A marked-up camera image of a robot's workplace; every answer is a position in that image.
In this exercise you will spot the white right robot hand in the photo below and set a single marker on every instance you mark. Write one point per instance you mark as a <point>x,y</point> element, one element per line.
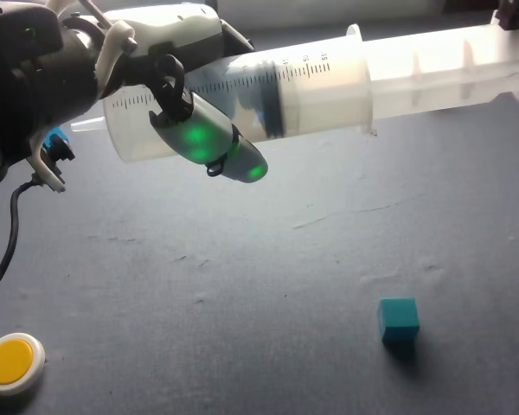
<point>508,15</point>

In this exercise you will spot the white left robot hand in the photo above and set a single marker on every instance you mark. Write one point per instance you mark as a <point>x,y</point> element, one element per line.
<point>199,138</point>

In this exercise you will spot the large clear plastic syringe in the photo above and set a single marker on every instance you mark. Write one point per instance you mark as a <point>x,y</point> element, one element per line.
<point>328,91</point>

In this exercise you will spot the blue block with holes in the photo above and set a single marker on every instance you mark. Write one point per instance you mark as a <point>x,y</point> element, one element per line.
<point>52,138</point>

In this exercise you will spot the grey table cloth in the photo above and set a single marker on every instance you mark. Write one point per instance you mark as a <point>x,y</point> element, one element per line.
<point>242,281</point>

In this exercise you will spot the teal cube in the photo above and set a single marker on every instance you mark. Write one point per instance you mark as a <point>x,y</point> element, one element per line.
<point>399,322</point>

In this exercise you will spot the yellow button with white rim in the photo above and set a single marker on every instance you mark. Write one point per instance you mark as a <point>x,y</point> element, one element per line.
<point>10,361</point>

